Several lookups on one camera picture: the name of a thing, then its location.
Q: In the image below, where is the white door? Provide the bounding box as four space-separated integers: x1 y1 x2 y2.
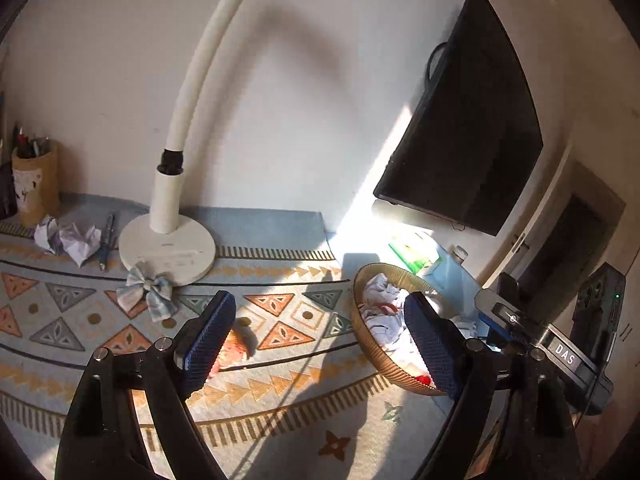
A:
477 125 633 313

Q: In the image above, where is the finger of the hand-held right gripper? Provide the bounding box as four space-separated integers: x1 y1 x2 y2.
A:
474 287 532 352
497 272 522 311

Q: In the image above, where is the white paper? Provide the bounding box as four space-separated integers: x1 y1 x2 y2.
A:
58 222 102 267
359 309 407 352
361 274 408 312
33 215 64 255

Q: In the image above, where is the blue pen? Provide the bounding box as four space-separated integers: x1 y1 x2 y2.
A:
98 211 116 272

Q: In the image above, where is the gold ribbed basket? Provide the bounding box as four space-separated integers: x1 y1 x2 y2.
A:
351 262 482 397

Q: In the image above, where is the green tissue box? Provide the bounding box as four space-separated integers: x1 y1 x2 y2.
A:
388 231 444 272

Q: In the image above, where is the black monitor cable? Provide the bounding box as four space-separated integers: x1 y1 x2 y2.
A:
426 41 452 82

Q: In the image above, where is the bunch of pens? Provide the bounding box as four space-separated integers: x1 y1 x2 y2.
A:
12 121 51 160

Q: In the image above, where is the brown pen holder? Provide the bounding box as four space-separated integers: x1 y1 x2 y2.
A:
11 140 61 227

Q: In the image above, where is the blue patterned mat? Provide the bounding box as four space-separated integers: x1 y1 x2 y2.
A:
0 192 501 480

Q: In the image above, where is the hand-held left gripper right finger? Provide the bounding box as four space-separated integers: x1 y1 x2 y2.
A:
404 291 591 480

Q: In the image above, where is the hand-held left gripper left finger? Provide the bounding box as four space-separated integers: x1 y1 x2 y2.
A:
54 290 237 480

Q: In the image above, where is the pink orange soft toy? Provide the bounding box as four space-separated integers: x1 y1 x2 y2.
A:
207 327 257 380

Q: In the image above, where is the black monitor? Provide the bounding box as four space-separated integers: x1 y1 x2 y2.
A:
373 0 545 237

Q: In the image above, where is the white desk lamp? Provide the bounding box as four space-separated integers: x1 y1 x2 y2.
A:
118 0 377 286

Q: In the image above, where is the blue plaid bow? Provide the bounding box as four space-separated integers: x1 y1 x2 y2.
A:
117 265 179 322

